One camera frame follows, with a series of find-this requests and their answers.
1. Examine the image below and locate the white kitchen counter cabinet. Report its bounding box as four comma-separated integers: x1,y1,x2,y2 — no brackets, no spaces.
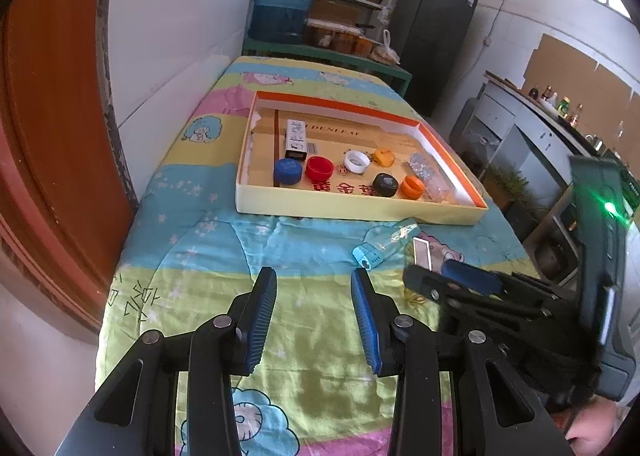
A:
450,72,597,286

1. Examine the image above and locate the flattened cardboard liner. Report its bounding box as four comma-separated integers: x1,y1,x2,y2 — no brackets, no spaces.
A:
243,108,456,204

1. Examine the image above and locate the blue water jug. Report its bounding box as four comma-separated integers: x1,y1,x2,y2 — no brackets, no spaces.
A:
247,0,313,44

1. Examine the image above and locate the red bottle cap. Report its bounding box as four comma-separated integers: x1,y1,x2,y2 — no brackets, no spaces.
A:
305,156,335,184

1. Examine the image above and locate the small white printed box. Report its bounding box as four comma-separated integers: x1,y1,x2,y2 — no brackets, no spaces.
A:
285,119,308,161

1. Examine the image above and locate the potted green plant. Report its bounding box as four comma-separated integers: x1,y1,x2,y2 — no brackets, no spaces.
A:
482,166,540,216

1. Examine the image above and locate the shallow orange-rimmed box tray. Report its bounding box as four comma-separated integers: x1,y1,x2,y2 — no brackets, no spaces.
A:
235,91,488,225

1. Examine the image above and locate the clear floral tube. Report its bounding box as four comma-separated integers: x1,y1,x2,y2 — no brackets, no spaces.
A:
408,153,449,202

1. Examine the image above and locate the colourful cartoon bed sheet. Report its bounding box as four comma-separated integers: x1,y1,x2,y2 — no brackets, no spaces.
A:
94,55,536,456

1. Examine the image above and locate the green low table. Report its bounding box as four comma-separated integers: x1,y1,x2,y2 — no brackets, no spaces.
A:
242,38,412,98

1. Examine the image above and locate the plastic bag of food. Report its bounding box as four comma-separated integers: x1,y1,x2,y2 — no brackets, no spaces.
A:
370,29,400,66

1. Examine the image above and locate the white bottle cap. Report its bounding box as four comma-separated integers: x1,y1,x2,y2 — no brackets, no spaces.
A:
343,150,371,174

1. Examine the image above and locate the dark refrigerator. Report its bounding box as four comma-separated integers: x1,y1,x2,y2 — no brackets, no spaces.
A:
388,0,478,117

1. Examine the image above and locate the person's hand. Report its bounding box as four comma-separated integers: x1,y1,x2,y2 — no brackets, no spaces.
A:
565,396,630,456

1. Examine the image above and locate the orange printed bottle cap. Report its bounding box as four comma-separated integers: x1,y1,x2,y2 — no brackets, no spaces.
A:
371,148,395,168

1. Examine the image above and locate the black bottle cap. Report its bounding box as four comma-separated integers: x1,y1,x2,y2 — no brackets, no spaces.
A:
372,172,399,197

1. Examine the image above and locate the blue bottle cap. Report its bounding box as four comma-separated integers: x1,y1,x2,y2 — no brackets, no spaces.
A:
273,158,304,186

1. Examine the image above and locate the brown cardboard box on table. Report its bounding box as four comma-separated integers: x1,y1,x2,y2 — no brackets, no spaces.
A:
308,0,360,26

